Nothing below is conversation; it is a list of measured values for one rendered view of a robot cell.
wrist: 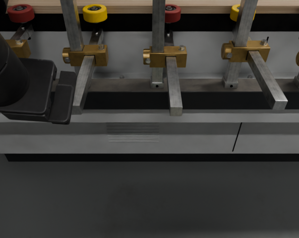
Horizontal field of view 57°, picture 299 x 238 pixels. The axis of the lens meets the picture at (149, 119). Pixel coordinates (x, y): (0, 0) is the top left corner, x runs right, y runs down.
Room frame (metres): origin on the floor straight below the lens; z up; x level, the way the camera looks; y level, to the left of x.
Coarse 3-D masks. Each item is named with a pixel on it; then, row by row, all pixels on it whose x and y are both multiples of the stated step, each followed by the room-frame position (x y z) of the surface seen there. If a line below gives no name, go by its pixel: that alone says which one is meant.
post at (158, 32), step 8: (152, 0) 0.76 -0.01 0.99; (160, 0) 0.76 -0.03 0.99; (152, 8) 0.76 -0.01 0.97; (160, 8) 0.76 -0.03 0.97; (152, 16) 0.76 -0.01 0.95; (160, 16) 0.76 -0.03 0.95; (152, 24) 0.76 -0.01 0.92; (160, 24) 0.76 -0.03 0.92; (152, 32) 0.76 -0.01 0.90; (160, 32) 0.76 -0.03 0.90; (152, 40) 0.76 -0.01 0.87; (160, 40) 0.76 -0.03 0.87; (152, 48) 0.76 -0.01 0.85; (160, 48) 0.76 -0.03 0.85; (152, 72) 0.76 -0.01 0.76; (160, 72) 0.76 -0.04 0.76; (152, 80) 0.76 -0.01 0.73; (160, 80) 0.76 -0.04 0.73
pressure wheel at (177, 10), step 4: (168, 4) 0.96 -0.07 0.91; (172, 4) 0.96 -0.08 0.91; (168, 8) 0.92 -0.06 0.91; (172, 8) 0.93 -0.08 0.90; (176, 8) 0.92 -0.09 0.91; (180, 8) 0.92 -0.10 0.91; (168, 12) 0.89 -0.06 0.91; (172, 12) 0.89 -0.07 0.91; (176, 12) 0.90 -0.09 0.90; (180, 12) 0.91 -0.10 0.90; (168, 16) 0.89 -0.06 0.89; (172, 16) 0.89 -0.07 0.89; (176, 16) 0.90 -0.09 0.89; (180, 16) 0.92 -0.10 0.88; (168, 20) 0.89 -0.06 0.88; (172, 20) 0.89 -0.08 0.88; (176, 20) 0.90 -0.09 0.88; (168, 24) 0.92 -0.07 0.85; (168, 28) 0.92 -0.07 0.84; (168, 32) 0.92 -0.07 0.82
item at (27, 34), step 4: (28, 24) 0.94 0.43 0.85; (20, 28) 0.90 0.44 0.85; (24, 28) 0.90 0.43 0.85; (28, 28) 0.91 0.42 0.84; (32, 28) 0.94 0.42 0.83; (16, 32) 0.87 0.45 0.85; (20, 32) 0.87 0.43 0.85; (24, 32) 0.88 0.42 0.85; (28, 32) 0.90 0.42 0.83; (32, 32) 0.93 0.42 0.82; (12, 36) 0.84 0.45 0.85; (16, 36) 0.84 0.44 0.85; (20, 36) 0.84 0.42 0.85; (24, 36) 0.86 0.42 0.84; (28, 36) 0.90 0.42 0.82
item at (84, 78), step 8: (96, 32) 0.90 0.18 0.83; (96, 40) 0.85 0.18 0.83; (88, 56) 0.75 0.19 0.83; (88, 64) 0.70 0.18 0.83; (80, 72) 0.66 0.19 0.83; (88, 72) 0.66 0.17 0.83; (80, 80) 0.62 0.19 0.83; (88, 80) 0.63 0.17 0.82; (80, 88) 0.58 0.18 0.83; (88, 88) 0.62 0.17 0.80; (80, 96) 0.55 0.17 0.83; (80, 104) 0.52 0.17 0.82; (72, 112) 0.51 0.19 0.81; (80, 112) 0.51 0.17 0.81
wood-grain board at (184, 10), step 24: (24, 0) 1.01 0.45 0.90; (48, 0) 1.01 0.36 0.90; (96, 0) 1.01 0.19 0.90; (120, 0) 1.02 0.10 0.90; (144, 0) 1.02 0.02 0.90; (168, 0) 1.02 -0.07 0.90; (192, 0) 1.02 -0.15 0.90; (216, 0) 1.02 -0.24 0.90; (240, 0) 1.02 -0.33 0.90; (264, 0) 1.02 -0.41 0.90; (288, 0) 1.02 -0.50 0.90
